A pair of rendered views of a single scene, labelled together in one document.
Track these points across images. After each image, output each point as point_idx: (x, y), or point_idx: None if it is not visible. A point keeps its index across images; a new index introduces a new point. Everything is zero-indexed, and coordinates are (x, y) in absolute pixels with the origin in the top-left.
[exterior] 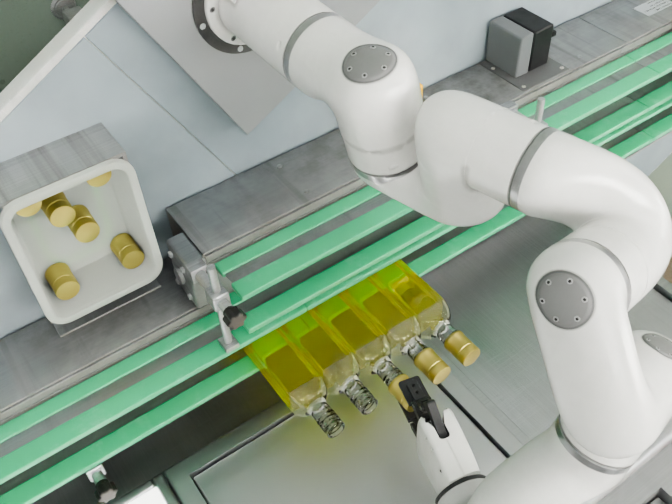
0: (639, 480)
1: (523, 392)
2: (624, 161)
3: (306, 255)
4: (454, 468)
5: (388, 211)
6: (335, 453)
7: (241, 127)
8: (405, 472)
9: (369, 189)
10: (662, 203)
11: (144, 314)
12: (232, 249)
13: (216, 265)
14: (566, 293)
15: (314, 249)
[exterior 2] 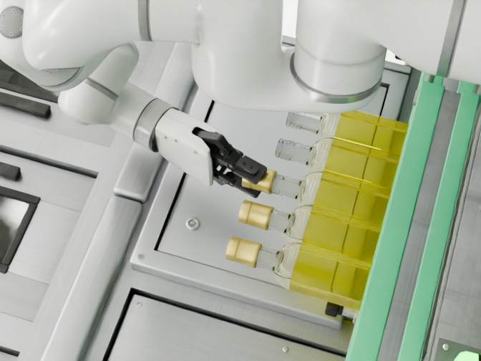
0: (52, 316)
1: (192, 347)
2: (73, 3)
3: (413, 151)
4: (173, 114)
5: (387, 253)
6: (302, 169)
7: None
8: (237, 189)
9: (431, 271)
10: (36, 27)
11: None
12: (480, 115)
13: (476, 94)
14: None
15: (412, 162)
